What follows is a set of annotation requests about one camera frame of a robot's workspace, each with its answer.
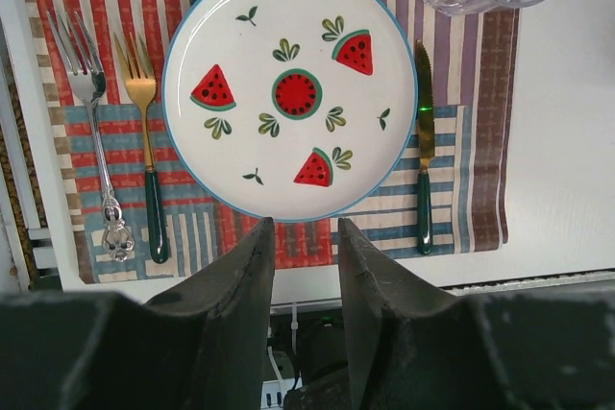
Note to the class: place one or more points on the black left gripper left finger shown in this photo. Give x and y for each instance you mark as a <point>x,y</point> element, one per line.
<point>197,345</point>

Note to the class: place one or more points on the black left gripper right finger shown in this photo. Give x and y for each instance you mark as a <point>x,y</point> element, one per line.
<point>411,345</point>

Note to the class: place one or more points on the white watermelon pattern plate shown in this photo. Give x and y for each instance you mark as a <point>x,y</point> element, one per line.
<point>289,109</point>

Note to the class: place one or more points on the gold knife green handle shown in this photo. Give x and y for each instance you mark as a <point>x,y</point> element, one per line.
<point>426,144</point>

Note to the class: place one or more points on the gold fork green handle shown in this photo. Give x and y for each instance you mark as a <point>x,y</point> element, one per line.
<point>141,85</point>

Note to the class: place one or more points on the silver ornate fork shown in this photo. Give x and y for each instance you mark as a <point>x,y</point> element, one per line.
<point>87,81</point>

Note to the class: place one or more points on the striped patchwork placemat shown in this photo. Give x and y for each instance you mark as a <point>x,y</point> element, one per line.
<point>473,64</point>

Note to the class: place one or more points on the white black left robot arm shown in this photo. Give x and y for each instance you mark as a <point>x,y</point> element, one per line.
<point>312,357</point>

